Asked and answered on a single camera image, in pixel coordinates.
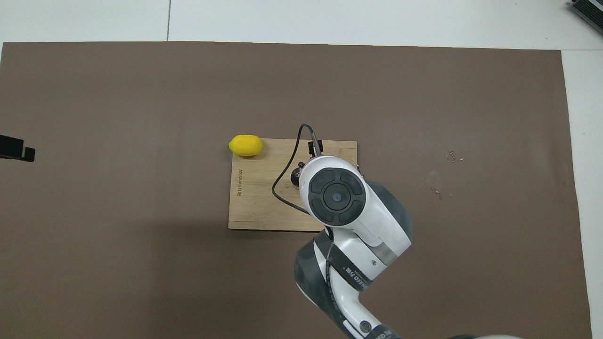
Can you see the wooden cutting board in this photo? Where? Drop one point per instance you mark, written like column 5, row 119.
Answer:
column 254, row 207

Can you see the yellow lemon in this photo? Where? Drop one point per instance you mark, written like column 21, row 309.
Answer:
column 245, row 145

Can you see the brown paper table mat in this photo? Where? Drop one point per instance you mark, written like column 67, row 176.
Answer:
column 141, row 263

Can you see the grey ribbed device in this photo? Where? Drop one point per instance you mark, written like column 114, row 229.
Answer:
column 589, row 12

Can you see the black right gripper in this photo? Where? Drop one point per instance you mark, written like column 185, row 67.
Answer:
column 314, row 148

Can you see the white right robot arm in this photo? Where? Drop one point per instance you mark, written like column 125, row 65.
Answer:
column 337, row 195

